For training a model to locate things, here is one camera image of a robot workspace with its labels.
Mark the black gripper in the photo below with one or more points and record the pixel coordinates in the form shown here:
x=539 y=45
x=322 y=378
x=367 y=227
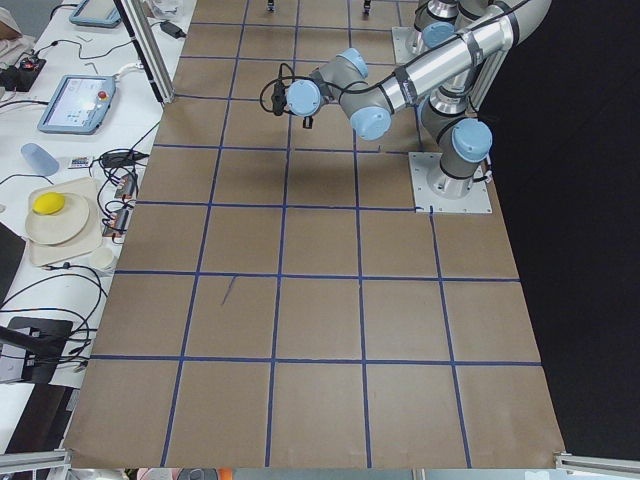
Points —
x=307 y=120

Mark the black power adapter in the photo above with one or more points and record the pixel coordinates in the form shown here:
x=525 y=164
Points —
x=172 y=29

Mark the teach pendant tablet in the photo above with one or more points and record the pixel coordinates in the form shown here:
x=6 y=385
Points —
x=79 y=105

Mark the white paper cup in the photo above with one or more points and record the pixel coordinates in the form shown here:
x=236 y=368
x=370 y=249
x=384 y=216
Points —
x=103 y=260

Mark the translucent blue cup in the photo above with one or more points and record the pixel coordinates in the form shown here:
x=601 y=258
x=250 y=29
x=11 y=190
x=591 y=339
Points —
x=41 y=161

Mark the beige plate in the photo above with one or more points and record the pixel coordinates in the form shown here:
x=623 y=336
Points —
x=60 y=227

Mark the yellow lemon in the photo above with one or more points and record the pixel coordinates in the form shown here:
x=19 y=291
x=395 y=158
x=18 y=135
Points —
x=49 y=203

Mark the beige tray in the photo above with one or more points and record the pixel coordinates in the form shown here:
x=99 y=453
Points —
x=85 y=242

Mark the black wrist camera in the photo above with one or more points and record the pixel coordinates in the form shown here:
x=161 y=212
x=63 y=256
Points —
x=278 y=98

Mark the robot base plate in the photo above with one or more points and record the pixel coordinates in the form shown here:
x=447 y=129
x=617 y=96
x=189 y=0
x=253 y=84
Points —
x=435 y=192

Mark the aluminium frame post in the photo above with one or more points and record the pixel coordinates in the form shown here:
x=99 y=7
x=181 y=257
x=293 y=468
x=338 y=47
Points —
x=139 y=30

